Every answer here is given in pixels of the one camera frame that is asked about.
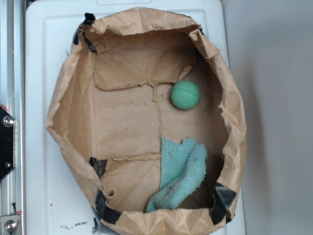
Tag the black bracket plate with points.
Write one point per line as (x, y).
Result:
(7, 161)

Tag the aluminium frame rail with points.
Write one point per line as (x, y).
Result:
(12, 91)

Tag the green textured ball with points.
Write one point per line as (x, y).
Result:
(185, 95)

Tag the silver corner bracket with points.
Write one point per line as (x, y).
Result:
(9, 224)

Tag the light blue cloth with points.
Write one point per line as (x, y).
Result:
(183, 169)

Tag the brown paper bag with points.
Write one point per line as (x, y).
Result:
(116, 171)

